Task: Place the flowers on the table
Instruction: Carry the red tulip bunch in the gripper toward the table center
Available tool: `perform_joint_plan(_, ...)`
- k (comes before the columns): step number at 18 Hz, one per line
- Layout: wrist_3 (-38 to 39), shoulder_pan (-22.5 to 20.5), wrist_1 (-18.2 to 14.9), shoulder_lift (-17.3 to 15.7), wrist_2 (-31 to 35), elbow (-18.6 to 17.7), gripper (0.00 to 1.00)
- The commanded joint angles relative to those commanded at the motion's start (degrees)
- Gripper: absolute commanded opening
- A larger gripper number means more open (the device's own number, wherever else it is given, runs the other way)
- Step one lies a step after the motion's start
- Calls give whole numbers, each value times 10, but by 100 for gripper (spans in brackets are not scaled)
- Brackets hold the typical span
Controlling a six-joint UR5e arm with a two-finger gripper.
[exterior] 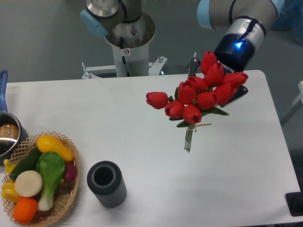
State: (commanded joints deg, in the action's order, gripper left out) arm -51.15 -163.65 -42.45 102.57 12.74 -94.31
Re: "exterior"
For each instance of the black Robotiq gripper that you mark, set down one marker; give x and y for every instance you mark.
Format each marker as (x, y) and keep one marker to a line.
(233, 54)

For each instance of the red tulip bouquet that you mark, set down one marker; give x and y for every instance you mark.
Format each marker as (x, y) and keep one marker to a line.
(199, 95)

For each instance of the grey robot arm with blue caps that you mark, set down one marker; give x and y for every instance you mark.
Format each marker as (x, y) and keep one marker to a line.
(251, 19)

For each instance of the black device at table edge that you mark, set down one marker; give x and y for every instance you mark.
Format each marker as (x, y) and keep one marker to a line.
(295, 203)

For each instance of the dark grey ribbed vase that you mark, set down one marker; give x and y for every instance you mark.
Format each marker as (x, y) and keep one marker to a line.
(106, 181)

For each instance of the purple radish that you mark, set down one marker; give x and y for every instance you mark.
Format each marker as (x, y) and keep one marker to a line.
(70, 172)

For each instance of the yellow squash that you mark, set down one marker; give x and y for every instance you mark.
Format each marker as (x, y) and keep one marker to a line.
(47, 143)

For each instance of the green bok choy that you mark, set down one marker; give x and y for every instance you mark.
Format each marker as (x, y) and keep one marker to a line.
(51, 167)

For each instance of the green cucumber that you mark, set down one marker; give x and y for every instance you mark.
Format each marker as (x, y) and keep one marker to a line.
(26, 164)

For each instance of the cream round bun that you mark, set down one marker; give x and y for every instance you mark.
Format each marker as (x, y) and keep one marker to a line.
(28, 183)

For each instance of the yellow banana tip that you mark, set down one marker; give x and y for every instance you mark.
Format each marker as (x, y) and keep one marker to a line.
(8, 166)

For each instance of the orange fruit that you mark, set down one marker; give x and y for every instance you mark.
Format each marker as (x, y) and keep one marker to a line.
(25, 210)

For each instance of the yellow bell pepper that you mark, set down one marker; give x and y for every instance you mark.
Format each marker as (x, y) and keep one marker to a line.
(9, 192)

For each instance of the white furniture frame right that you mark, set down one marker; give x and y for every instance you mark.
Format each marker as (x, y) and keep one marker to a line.
(296, 104)

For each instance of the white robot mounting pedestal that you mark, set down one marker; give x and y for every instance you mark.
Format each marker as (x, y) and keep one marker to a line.
(129, 32)

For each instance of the blue-handled saucepan with lid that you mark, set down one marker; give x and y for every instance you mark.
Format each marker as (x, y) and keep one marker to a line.
(12, 132)

